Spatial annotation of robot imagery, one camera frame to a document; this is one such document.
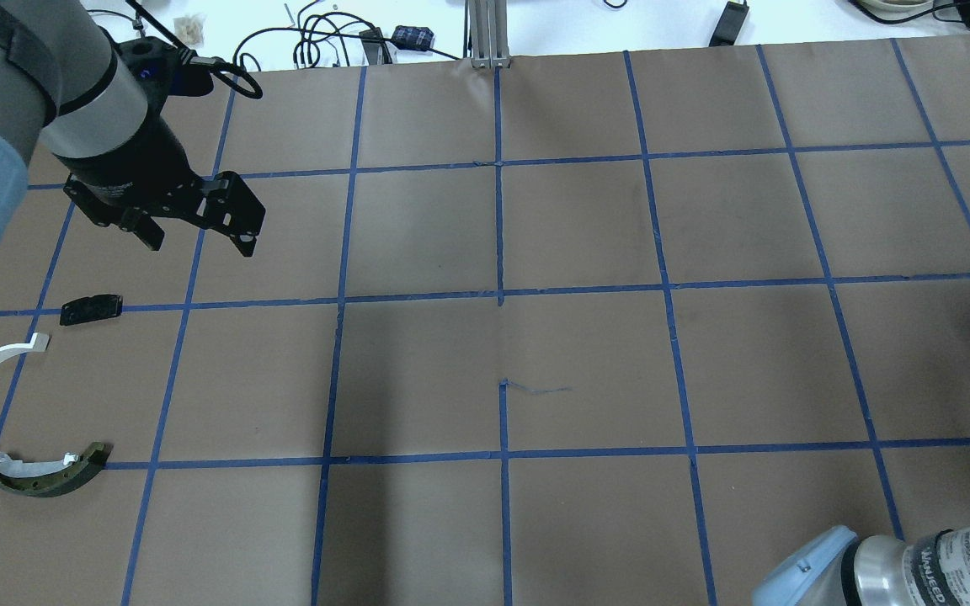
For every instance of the black flat plastic part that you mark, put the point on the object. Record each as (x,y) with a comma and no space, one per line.
(93,308)

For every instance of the olive curved brake shoe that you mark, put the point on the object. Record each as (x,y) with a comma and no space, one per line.
(53,478)

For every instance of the black power adapter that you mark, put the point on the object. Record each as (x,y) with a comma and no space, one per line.
(730,24)

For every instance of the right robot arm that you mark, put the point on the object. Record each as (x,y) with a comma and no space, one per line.
(840,568)

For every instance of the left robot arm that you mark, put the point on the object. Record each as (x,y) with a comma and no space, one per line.
(96,105)

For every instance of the small blue device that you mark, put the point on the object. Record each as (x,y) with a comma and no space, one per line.
(413,38)

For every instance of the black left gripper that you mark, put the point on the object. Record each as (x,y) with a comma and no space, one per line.
(133,158)

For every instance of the aluminium frame post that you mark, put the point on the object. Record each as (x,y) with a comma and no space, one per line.
(488,34)

